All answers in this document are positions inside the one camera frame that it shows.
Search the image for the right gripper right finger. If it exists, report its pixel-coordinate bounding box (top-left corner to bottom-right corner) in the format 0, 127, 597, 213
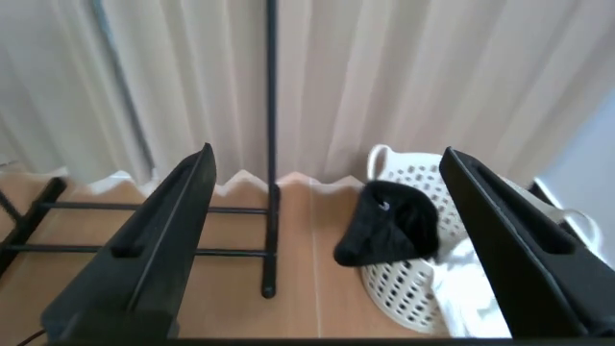
438, 146, 615, 339

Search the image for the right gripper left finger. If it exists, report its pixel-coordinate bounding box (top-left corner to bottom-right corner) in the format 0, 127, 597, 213
40, 142, 217, 340

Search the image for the black garment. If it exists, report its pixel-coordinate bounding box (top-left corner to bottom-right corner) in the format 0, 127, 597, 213
333, 180, 441, 268

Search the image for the white laundry basket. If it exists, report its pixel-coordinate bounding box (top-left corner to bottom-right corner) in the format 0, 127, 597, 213
358, 143, 604, 337

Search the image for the black clothes rack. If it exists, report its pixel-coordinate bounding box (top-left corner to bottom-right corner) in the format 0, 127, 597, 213
0, 0, 282, 300

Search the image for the white garment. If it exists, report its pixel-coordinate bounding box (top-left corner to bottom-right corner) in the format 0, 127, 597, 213
430, 237, 513, 339

